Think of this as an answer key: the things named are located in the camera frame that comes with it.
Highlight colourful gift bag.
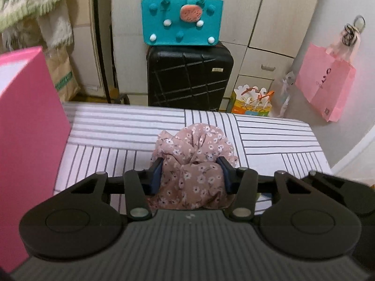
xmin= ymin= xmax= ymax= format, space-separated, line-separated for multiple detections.
xmin=231 ymin=85 xmax=275 ymax=117

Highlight brown paper bag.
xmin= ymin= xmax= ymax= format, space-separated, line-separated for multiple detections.
xmin=45 ymin=50 xmax=79 ymax=103

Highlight black suitcase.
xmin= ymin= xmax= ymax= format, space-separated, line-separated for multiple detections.
xmin=146 ymin=41 xmax=234 ymax=112

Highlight white fluffy pajama pants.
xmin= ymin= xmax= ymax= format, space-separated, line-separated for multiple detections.
xmin=0 ymin=6 xmax=74 ymax=55

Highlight clear plastic bag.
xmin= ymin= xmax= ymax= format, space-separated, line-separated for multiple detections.
xmin=274 ymin=72 xmax=295 ymax=118

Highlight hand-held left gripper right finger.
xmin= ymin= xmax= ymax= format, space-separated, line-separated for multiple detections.
xmin=215 ymin=156 xmax=326 ymax=220

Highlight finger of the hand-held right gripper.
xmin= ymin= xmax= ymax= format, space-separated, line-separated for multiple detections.
xmin=302 ymin=171 xmax=346 ymax=195

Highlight black looped cord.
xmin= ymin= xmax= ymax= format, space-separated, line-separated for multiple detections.
xmin=341 ymin=15 xmax=367 ymax=47

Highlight white door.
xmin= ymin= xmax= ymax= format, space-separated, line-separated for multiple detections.
xmin=293 ymin=0 xmax=375 ymax=188

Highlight black clothes rack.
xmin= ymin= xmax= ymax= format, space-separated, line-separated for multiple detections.
xmin=93 ymin=0 xmax=131 ymax=106

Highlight striped bed sheet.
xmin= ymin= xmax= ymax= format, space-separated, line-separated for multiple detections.
xmin=53 ymin=102 xmax=333 ymax=214

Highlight teal felt handbag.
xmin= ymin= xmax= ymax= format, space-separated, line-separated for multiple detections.
xmin=141 ymin=0 xmax=221 ymax=47

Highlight beige wardrobe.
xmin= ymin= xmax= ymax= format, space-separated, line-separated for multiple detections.
xmin=111 ymin=0 xmax=326 ymax=112

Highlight pink cardboard box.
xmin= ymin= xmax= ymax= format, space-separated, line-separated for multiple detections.
xmin=0 ymin=46 xmax=71 ymax=274

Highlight pink floral cloth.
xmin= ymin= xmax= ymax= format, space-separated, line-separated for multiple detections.
xmin=146 ymin=124 xmax=239 ymax=211

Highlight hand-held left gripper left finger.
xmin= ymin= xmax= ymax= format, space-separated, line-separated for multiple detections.
xmin=51 ymin=157 xmax=165 ymax=220

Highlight pink paper bag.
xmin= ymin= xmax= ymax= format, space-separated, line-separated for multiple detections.
xmin=295 ymin=43 xmax=356 ymax=122

